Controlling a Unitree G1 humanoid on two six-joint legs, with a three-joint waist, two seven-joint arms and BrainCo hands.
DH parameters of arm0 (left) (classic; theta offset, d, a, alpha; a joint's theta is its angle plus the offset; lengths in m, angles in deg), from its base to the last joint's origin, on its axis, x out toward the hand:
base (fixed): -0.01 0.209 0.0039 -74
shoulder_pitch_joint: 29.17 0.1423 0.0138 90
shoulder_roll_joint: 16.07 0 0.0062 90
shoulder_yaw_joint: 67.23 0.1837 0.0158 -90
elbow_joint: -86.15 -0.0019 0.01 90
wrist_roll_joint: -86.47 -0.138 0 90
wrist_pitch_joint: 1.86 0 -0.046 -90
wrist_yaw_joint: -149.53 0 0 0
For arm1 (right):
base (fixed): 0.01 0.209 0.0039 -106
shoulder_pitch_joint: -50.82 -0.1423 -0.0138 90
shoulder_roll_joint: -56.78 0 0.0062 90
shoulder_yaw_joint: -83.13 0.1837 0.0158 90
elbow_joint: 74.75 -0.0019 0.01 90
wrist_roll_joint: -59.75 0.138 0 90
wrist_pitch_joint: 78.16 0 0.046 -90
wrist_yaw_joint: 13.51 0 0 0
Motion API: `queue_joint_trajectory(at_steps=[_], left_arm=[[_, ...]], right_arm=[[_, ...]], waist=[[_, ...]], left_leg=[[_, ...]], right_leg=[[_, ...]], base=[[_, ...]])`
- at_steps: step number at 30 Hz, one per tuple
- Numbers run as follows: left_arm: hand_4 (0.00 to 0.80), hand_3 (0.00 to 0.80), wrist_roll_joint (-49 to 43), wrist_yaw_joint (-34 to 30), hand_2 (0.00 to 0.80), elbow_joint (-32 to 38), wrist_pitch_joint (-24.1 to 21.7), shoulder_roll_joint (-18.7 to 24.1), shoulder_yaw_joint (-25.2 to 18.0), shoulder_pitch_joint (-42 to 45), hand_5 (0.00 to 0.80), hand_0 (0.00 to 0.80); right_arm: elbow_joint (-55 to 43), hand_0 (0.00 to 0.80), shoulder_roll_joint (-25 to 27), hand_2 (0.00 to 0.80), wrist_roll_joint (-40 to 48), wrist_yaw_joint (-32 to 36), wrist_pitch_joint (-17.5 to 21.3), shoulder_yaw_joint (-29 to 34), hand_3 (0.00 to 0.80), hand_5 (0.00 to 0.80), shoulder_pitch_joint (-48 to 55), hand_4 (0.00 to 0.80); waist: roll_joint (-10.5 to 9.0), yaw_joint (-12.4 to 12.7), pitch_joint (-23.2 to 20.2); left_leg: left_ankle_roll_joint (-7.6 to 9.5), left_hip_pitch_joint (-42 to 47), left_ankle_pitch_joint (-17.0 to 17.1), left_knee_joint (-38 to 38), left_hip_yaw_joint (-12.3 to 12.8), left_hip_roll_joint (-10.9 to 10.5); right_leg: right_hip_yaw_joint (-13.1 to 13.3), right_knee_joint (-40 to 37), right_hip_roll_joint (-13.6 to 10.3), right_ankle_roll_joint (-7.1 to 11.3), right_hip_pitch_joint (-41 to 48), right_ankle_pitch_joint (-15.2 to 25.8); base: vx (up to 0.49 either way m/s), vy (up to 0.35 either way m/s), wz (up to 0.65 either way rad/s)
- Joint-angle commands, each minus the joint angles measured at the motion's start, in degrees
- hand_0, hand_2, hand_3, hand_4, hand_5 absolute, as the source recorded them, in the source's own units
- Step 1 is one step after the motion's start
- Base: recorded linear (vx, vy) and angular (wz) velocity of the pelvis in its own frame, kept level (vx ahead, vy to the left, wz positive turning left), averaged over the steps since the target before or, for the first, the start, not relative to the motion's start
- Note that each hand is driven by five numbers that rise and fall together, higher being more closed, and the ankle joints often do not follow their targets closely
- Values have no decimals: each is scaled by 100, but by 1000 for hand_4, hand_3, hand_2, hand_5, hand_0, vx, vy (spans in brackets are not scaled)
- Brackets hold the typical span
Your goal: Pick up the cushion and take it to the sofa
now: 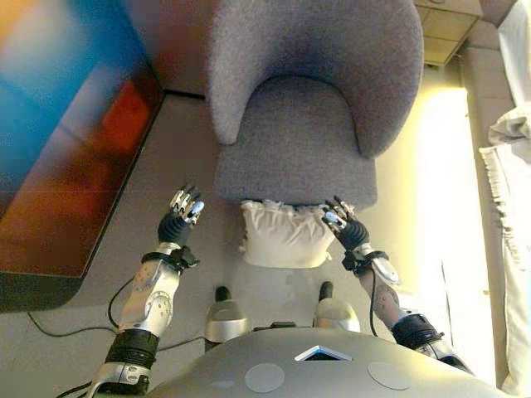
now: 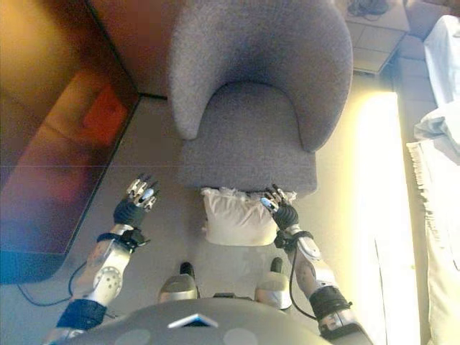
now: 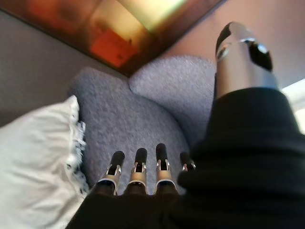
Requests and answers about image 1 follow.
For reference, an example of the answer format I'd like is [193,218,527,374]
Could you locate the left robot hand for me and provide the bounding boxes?
[157,182,207,249]

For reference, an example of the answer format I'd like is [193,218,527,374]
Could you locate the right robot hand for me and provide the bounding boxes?
[321,195,370,252]

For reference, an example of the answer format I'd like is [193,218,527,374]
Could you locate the white fringed cushion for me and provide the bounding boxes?
[238,198,337,269]

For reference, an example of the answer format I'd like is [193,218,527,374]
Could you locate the right silver robot leg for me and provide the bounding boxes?
[313,281,361,332]

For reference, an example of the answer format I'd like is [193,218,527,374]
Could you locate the silver robot leg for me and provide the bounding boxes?
[205,285,250,353]
[313,281,361,332]

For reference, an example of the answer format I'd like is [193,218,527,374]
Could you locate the left silver robot leg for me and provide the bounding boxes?
[205,285,250,353]

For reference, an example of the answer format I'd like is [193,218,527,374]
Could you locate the grey fabric armchair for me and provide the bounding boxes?
[206,0,425,208]

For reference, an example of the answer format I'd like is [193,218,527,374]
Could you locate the glossy dark wooden cabinet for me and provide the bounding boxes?
[0,0,167,314]

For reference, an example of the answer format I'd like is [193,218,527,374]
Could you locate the grey robot torso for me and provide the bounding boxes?
[143,327,515,398]

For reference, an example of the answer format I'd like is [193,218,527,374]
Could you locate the white fringed bed blanket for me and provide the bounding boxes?
[479,144,531,397]

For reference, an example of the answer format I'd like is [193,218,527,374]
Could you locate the beige panelled nightstand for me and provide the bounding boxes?
[414,0,485,67]

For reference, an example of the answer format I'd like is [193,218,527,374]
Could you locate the white bed duvet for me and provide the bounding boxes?
[497,0,531,119]

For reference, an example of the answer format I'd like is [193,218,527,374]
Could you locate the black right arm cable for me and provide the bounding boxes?
[368,260,381,337]

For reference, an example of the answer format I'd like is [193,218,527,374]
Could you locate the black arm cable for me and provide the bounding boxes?
[107,276,138,332]
[368,260,381,337]

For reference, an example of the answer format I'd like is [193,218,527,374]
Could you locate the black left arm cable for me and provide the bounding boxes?
[107,276,138,332]

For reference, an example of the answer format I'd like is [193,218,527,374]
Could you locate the thin black floor cable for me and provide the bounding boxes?
[27,310,208,353]

